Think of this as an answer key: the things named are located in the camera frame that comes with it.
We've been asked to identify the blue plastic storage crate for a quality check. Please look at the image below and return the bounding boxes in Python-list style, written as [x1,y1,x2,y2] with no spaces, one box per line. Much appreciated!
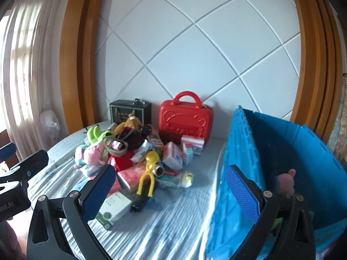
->
[205,105,347,260]

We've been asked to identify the pink and white box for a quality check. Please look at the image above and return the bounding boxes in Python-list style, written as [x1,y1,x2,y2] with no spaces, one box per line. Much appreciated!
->
[181,135,205,156]

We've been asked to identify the black gift box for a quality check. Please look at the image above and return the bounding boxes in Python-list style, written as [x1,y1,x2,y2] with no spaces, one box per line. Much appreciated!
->
[110,99,152,127]

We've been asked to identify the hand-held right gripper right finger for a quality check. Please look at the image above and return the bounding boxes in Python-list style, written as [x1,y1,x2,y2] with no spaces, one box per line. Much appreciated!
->
[226,164,317,260]

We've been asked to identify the white red carton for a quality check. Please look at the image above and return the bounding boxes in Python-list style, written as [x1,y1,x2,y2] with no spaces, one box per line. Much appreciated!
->
[162,141,185,170]

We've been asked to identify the white and green box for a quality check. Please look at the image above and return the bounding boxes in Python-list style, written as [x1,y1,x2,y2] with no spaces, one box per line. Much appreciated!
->
[96,192,132,230]

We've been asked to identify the yellow plastic ball tongs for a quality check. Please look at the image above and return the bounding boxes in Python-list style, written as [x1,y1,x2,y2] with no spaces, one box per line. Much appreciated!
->
[136,151,161,196]

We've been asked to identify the brown kangaroo plush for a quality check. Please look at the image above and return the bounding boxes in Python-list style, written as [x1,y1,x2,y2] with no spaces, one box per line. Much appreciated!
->
[115,110,144,136]

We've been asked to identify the clear plastic bag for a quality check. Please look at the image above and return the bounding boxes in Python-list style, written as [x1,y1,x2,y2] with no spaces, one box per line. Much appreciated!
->
[40,109,61,145]

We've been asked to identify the wooden door frame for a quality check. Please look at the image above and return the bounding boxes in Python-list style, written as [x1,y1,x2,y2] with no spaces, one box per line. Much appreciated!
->
[287,0,345,145]
[59,0,116,135]

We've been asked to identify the small black device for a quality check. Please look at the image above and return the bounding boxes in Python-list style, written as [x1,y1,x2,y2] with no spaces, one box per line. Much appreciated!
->
[131,195,150,213]

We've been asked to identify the yellow and white packet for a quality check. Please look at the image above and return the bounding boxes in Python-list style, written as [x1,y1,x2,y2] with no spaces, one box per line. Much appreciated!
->
[180,171,194,188]

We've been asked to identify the blue and pink pig plush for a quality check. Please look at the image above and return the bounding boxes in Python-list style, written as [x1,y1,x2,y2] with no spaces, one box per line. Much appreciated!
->
[276,168,297,196]

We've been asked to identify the dark brown pouch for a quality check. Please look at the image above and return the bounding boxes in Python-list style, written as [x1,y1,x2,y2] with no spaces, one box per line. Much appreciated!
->
[118,125,153,153]

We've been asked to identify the pastel pink plush toy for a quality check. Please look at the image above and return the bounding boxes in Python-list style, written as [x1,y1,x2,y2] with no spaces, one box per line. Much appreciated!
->
[74,141,109,170]

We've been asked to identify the green frog plush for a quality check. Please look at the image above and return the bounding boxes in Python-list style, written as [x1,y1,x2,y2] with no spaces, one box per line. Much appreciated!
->
[85,125,118,145]

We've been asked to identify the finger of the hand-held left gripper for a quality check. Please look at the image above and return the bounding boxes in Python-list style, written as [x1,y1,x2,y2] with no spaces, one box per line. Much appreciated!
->
[0,143,17,163]
[0,149,50,193]

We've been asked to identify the red toy suitcase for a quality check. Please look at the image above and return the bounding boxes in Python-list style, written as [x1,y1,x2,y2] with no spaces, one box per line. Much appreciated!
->
[159,91,214,147]

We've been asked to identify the pink tissue pack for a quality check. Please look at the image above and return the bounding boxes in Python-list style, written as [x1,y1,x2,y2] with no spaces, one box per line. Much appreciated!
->
[116,166,147,193]

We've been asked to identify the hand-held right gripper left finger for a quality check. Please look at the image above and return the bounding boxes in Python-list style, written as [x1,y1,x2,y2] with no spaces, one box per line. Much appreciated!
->
[26,164,118,260]

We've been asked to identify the red cloth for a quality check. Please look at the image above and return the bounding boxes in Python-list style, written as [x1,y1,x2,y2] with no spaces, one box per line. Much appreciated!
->
[108,152,136,172]

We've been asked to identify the sheer white curtain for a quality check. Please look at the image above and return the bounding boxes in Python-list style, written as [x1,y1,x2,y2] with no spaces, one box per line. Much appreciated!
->
[0,0,66,153]

